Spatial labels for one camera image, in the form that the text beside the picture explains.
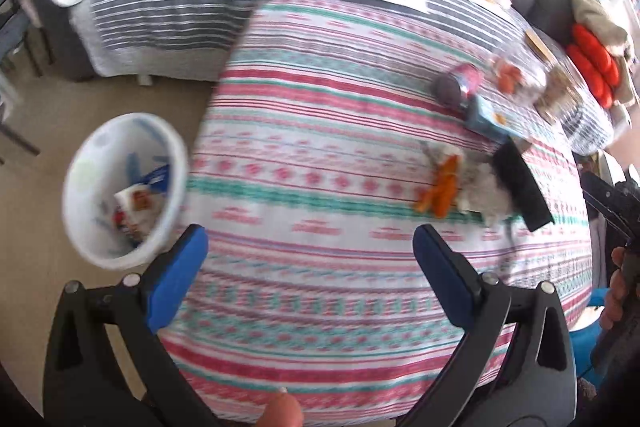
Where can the blue carton box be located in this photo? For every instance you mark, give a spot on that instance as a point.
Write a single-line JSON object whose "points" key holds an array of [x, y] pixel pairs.
{"points": [[485, 117]]}

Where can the grey folding chair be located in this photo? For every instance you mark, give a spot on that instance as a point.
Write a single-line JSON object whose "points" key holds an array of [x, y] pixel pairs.
{"points": [[12, 57]]}

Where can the white snack wrapper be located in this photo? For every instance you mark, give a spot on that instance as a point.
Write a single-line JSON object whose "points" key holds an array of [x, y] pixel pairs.
{"points": [[137, 207]]}

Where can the clear jar of snacks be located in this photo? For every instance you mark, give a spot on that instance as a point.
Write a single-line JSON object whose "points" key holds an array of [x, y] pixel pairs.
{"points": [[557, 94]]}

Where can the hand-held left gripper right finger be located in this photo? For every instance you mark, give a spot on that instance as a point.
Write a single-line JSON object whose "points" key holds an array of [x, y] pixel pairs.
{"points": [[450, 277]]}

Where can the white waste bin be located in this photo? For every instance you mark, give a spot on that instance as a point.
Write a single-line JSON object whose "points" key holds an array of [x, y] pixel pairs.
{"points": [[90, 217]]}

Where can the person's right hand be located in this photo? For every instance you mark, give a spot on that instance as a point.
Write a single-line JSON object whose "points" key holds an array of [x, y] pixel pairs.
{"points": [[615, 294]]}

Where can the patterned pink green tablecloth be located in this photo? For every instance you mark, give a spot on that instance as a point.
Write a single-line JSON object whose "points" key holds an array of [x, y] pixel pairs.
{"points": [[325, 132]]}

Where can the person's left hand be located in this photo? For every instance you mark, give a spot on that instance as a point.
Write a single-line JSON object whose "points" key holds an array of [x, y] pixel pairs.
{"points": [[280, 409]]}

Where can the red orange cushion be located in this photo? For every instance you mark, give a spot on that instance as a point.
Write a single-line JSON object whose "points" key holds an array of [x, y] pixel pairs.
{"points": [[595, 62]]}

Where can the crumpled white tissue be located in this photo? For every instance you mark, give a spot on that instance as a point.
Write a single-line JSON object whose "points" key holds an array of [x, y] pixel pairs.
{"points": [[485, 189]]}

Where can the dark blue snack packet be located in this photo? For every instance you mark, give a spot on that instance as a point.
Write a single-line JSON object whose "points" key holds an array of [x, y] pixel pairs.
{"points": [[157, 174]]}

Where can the beige fleece blanket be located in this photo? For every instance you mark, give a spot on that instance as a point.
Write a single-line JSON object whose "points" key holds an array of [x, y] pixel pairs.
{"points": [[597, 14]]}

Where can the clear plastic bag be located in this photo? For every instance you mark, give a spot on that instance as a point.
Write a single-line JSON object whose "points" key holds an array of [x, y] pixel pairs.
{"points": [[530, 67]]}

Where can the blue bag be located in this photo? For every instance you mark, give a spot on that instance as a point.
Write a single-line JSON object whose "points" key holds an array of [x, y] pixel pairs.
{"points": [[587, 337]]}

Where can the black plastic tray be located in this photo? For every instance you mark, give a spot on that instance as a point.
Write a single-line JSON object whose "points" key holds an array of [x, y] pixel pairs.
{"points": [[522, 187]]}

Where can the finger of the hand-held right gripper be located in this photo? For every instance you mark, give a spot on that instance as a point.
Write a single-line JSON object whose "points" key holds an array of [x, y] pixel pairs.
{"points": [[600, 197]]}

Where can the orange peel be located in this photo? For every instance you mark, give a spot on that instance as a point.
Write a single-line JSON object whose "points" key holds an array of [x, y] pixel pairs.
{"points": [[440, 189]]}

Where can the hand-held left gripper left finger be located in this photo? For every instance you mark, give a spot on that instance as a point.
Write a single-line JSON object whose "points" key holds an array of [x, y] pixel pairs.
{"points": [[175, 279]]}

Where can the red drink can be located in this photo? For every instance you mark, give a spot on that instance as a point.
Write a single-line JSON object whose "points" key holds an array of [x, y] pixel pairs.
{"points": [[455, 84]]}

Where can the mandarin orange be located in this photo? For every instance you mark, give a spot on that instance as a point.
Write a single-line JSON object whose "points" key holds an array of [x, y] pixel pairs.
{"points": [[511, 83], [502, 68]]}

